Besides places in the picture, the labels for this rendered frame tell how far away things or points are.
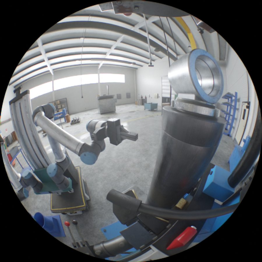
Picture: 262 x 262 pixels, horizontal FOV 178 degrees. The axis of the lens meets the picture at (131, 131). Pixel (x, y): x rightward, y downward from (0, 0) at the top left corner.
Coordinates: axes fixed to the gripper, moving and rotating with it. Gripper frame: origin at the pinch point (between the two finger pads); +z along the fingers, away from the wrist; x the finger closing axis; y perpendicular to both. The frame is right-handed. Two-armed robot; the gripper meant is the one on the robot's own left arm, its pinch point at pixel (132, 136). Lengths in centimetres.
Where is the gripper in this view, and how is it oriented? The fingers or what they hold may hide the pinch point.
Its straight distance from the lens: 37.2
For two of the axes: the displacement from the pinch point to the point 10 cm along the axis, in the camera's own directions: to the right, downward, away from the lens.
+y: 5.3, -3.6, 7.7
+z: 8.5, 1.9, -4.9
